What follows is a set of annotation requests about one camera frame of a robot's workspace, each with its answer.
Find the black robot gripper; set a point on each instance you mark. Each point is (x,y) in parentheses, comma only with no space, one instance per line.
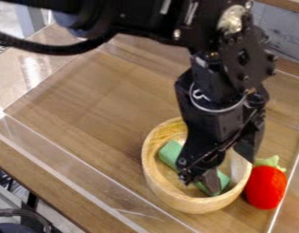
(212,133)

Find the clear acrylic tray enclosure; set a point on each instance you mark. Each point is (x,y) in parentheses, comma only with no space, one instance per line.
(77,113)

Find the brown wooden bowl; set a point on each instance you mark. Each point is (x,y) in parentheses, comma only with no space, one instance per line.
(187,198)

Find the black table clamp base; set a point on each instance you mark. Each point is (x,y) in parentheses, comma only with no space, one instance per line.
(24,220)

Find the green rectangular stick block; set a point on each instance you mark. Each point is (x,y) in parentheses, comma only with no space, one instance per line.
(168,154)

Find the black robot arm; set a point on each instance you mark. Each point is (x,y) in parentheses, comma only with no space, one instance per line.
(220,93)

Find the red toy strawberry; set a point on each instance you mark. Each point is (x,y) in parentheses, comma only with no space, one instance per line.
(266,186)

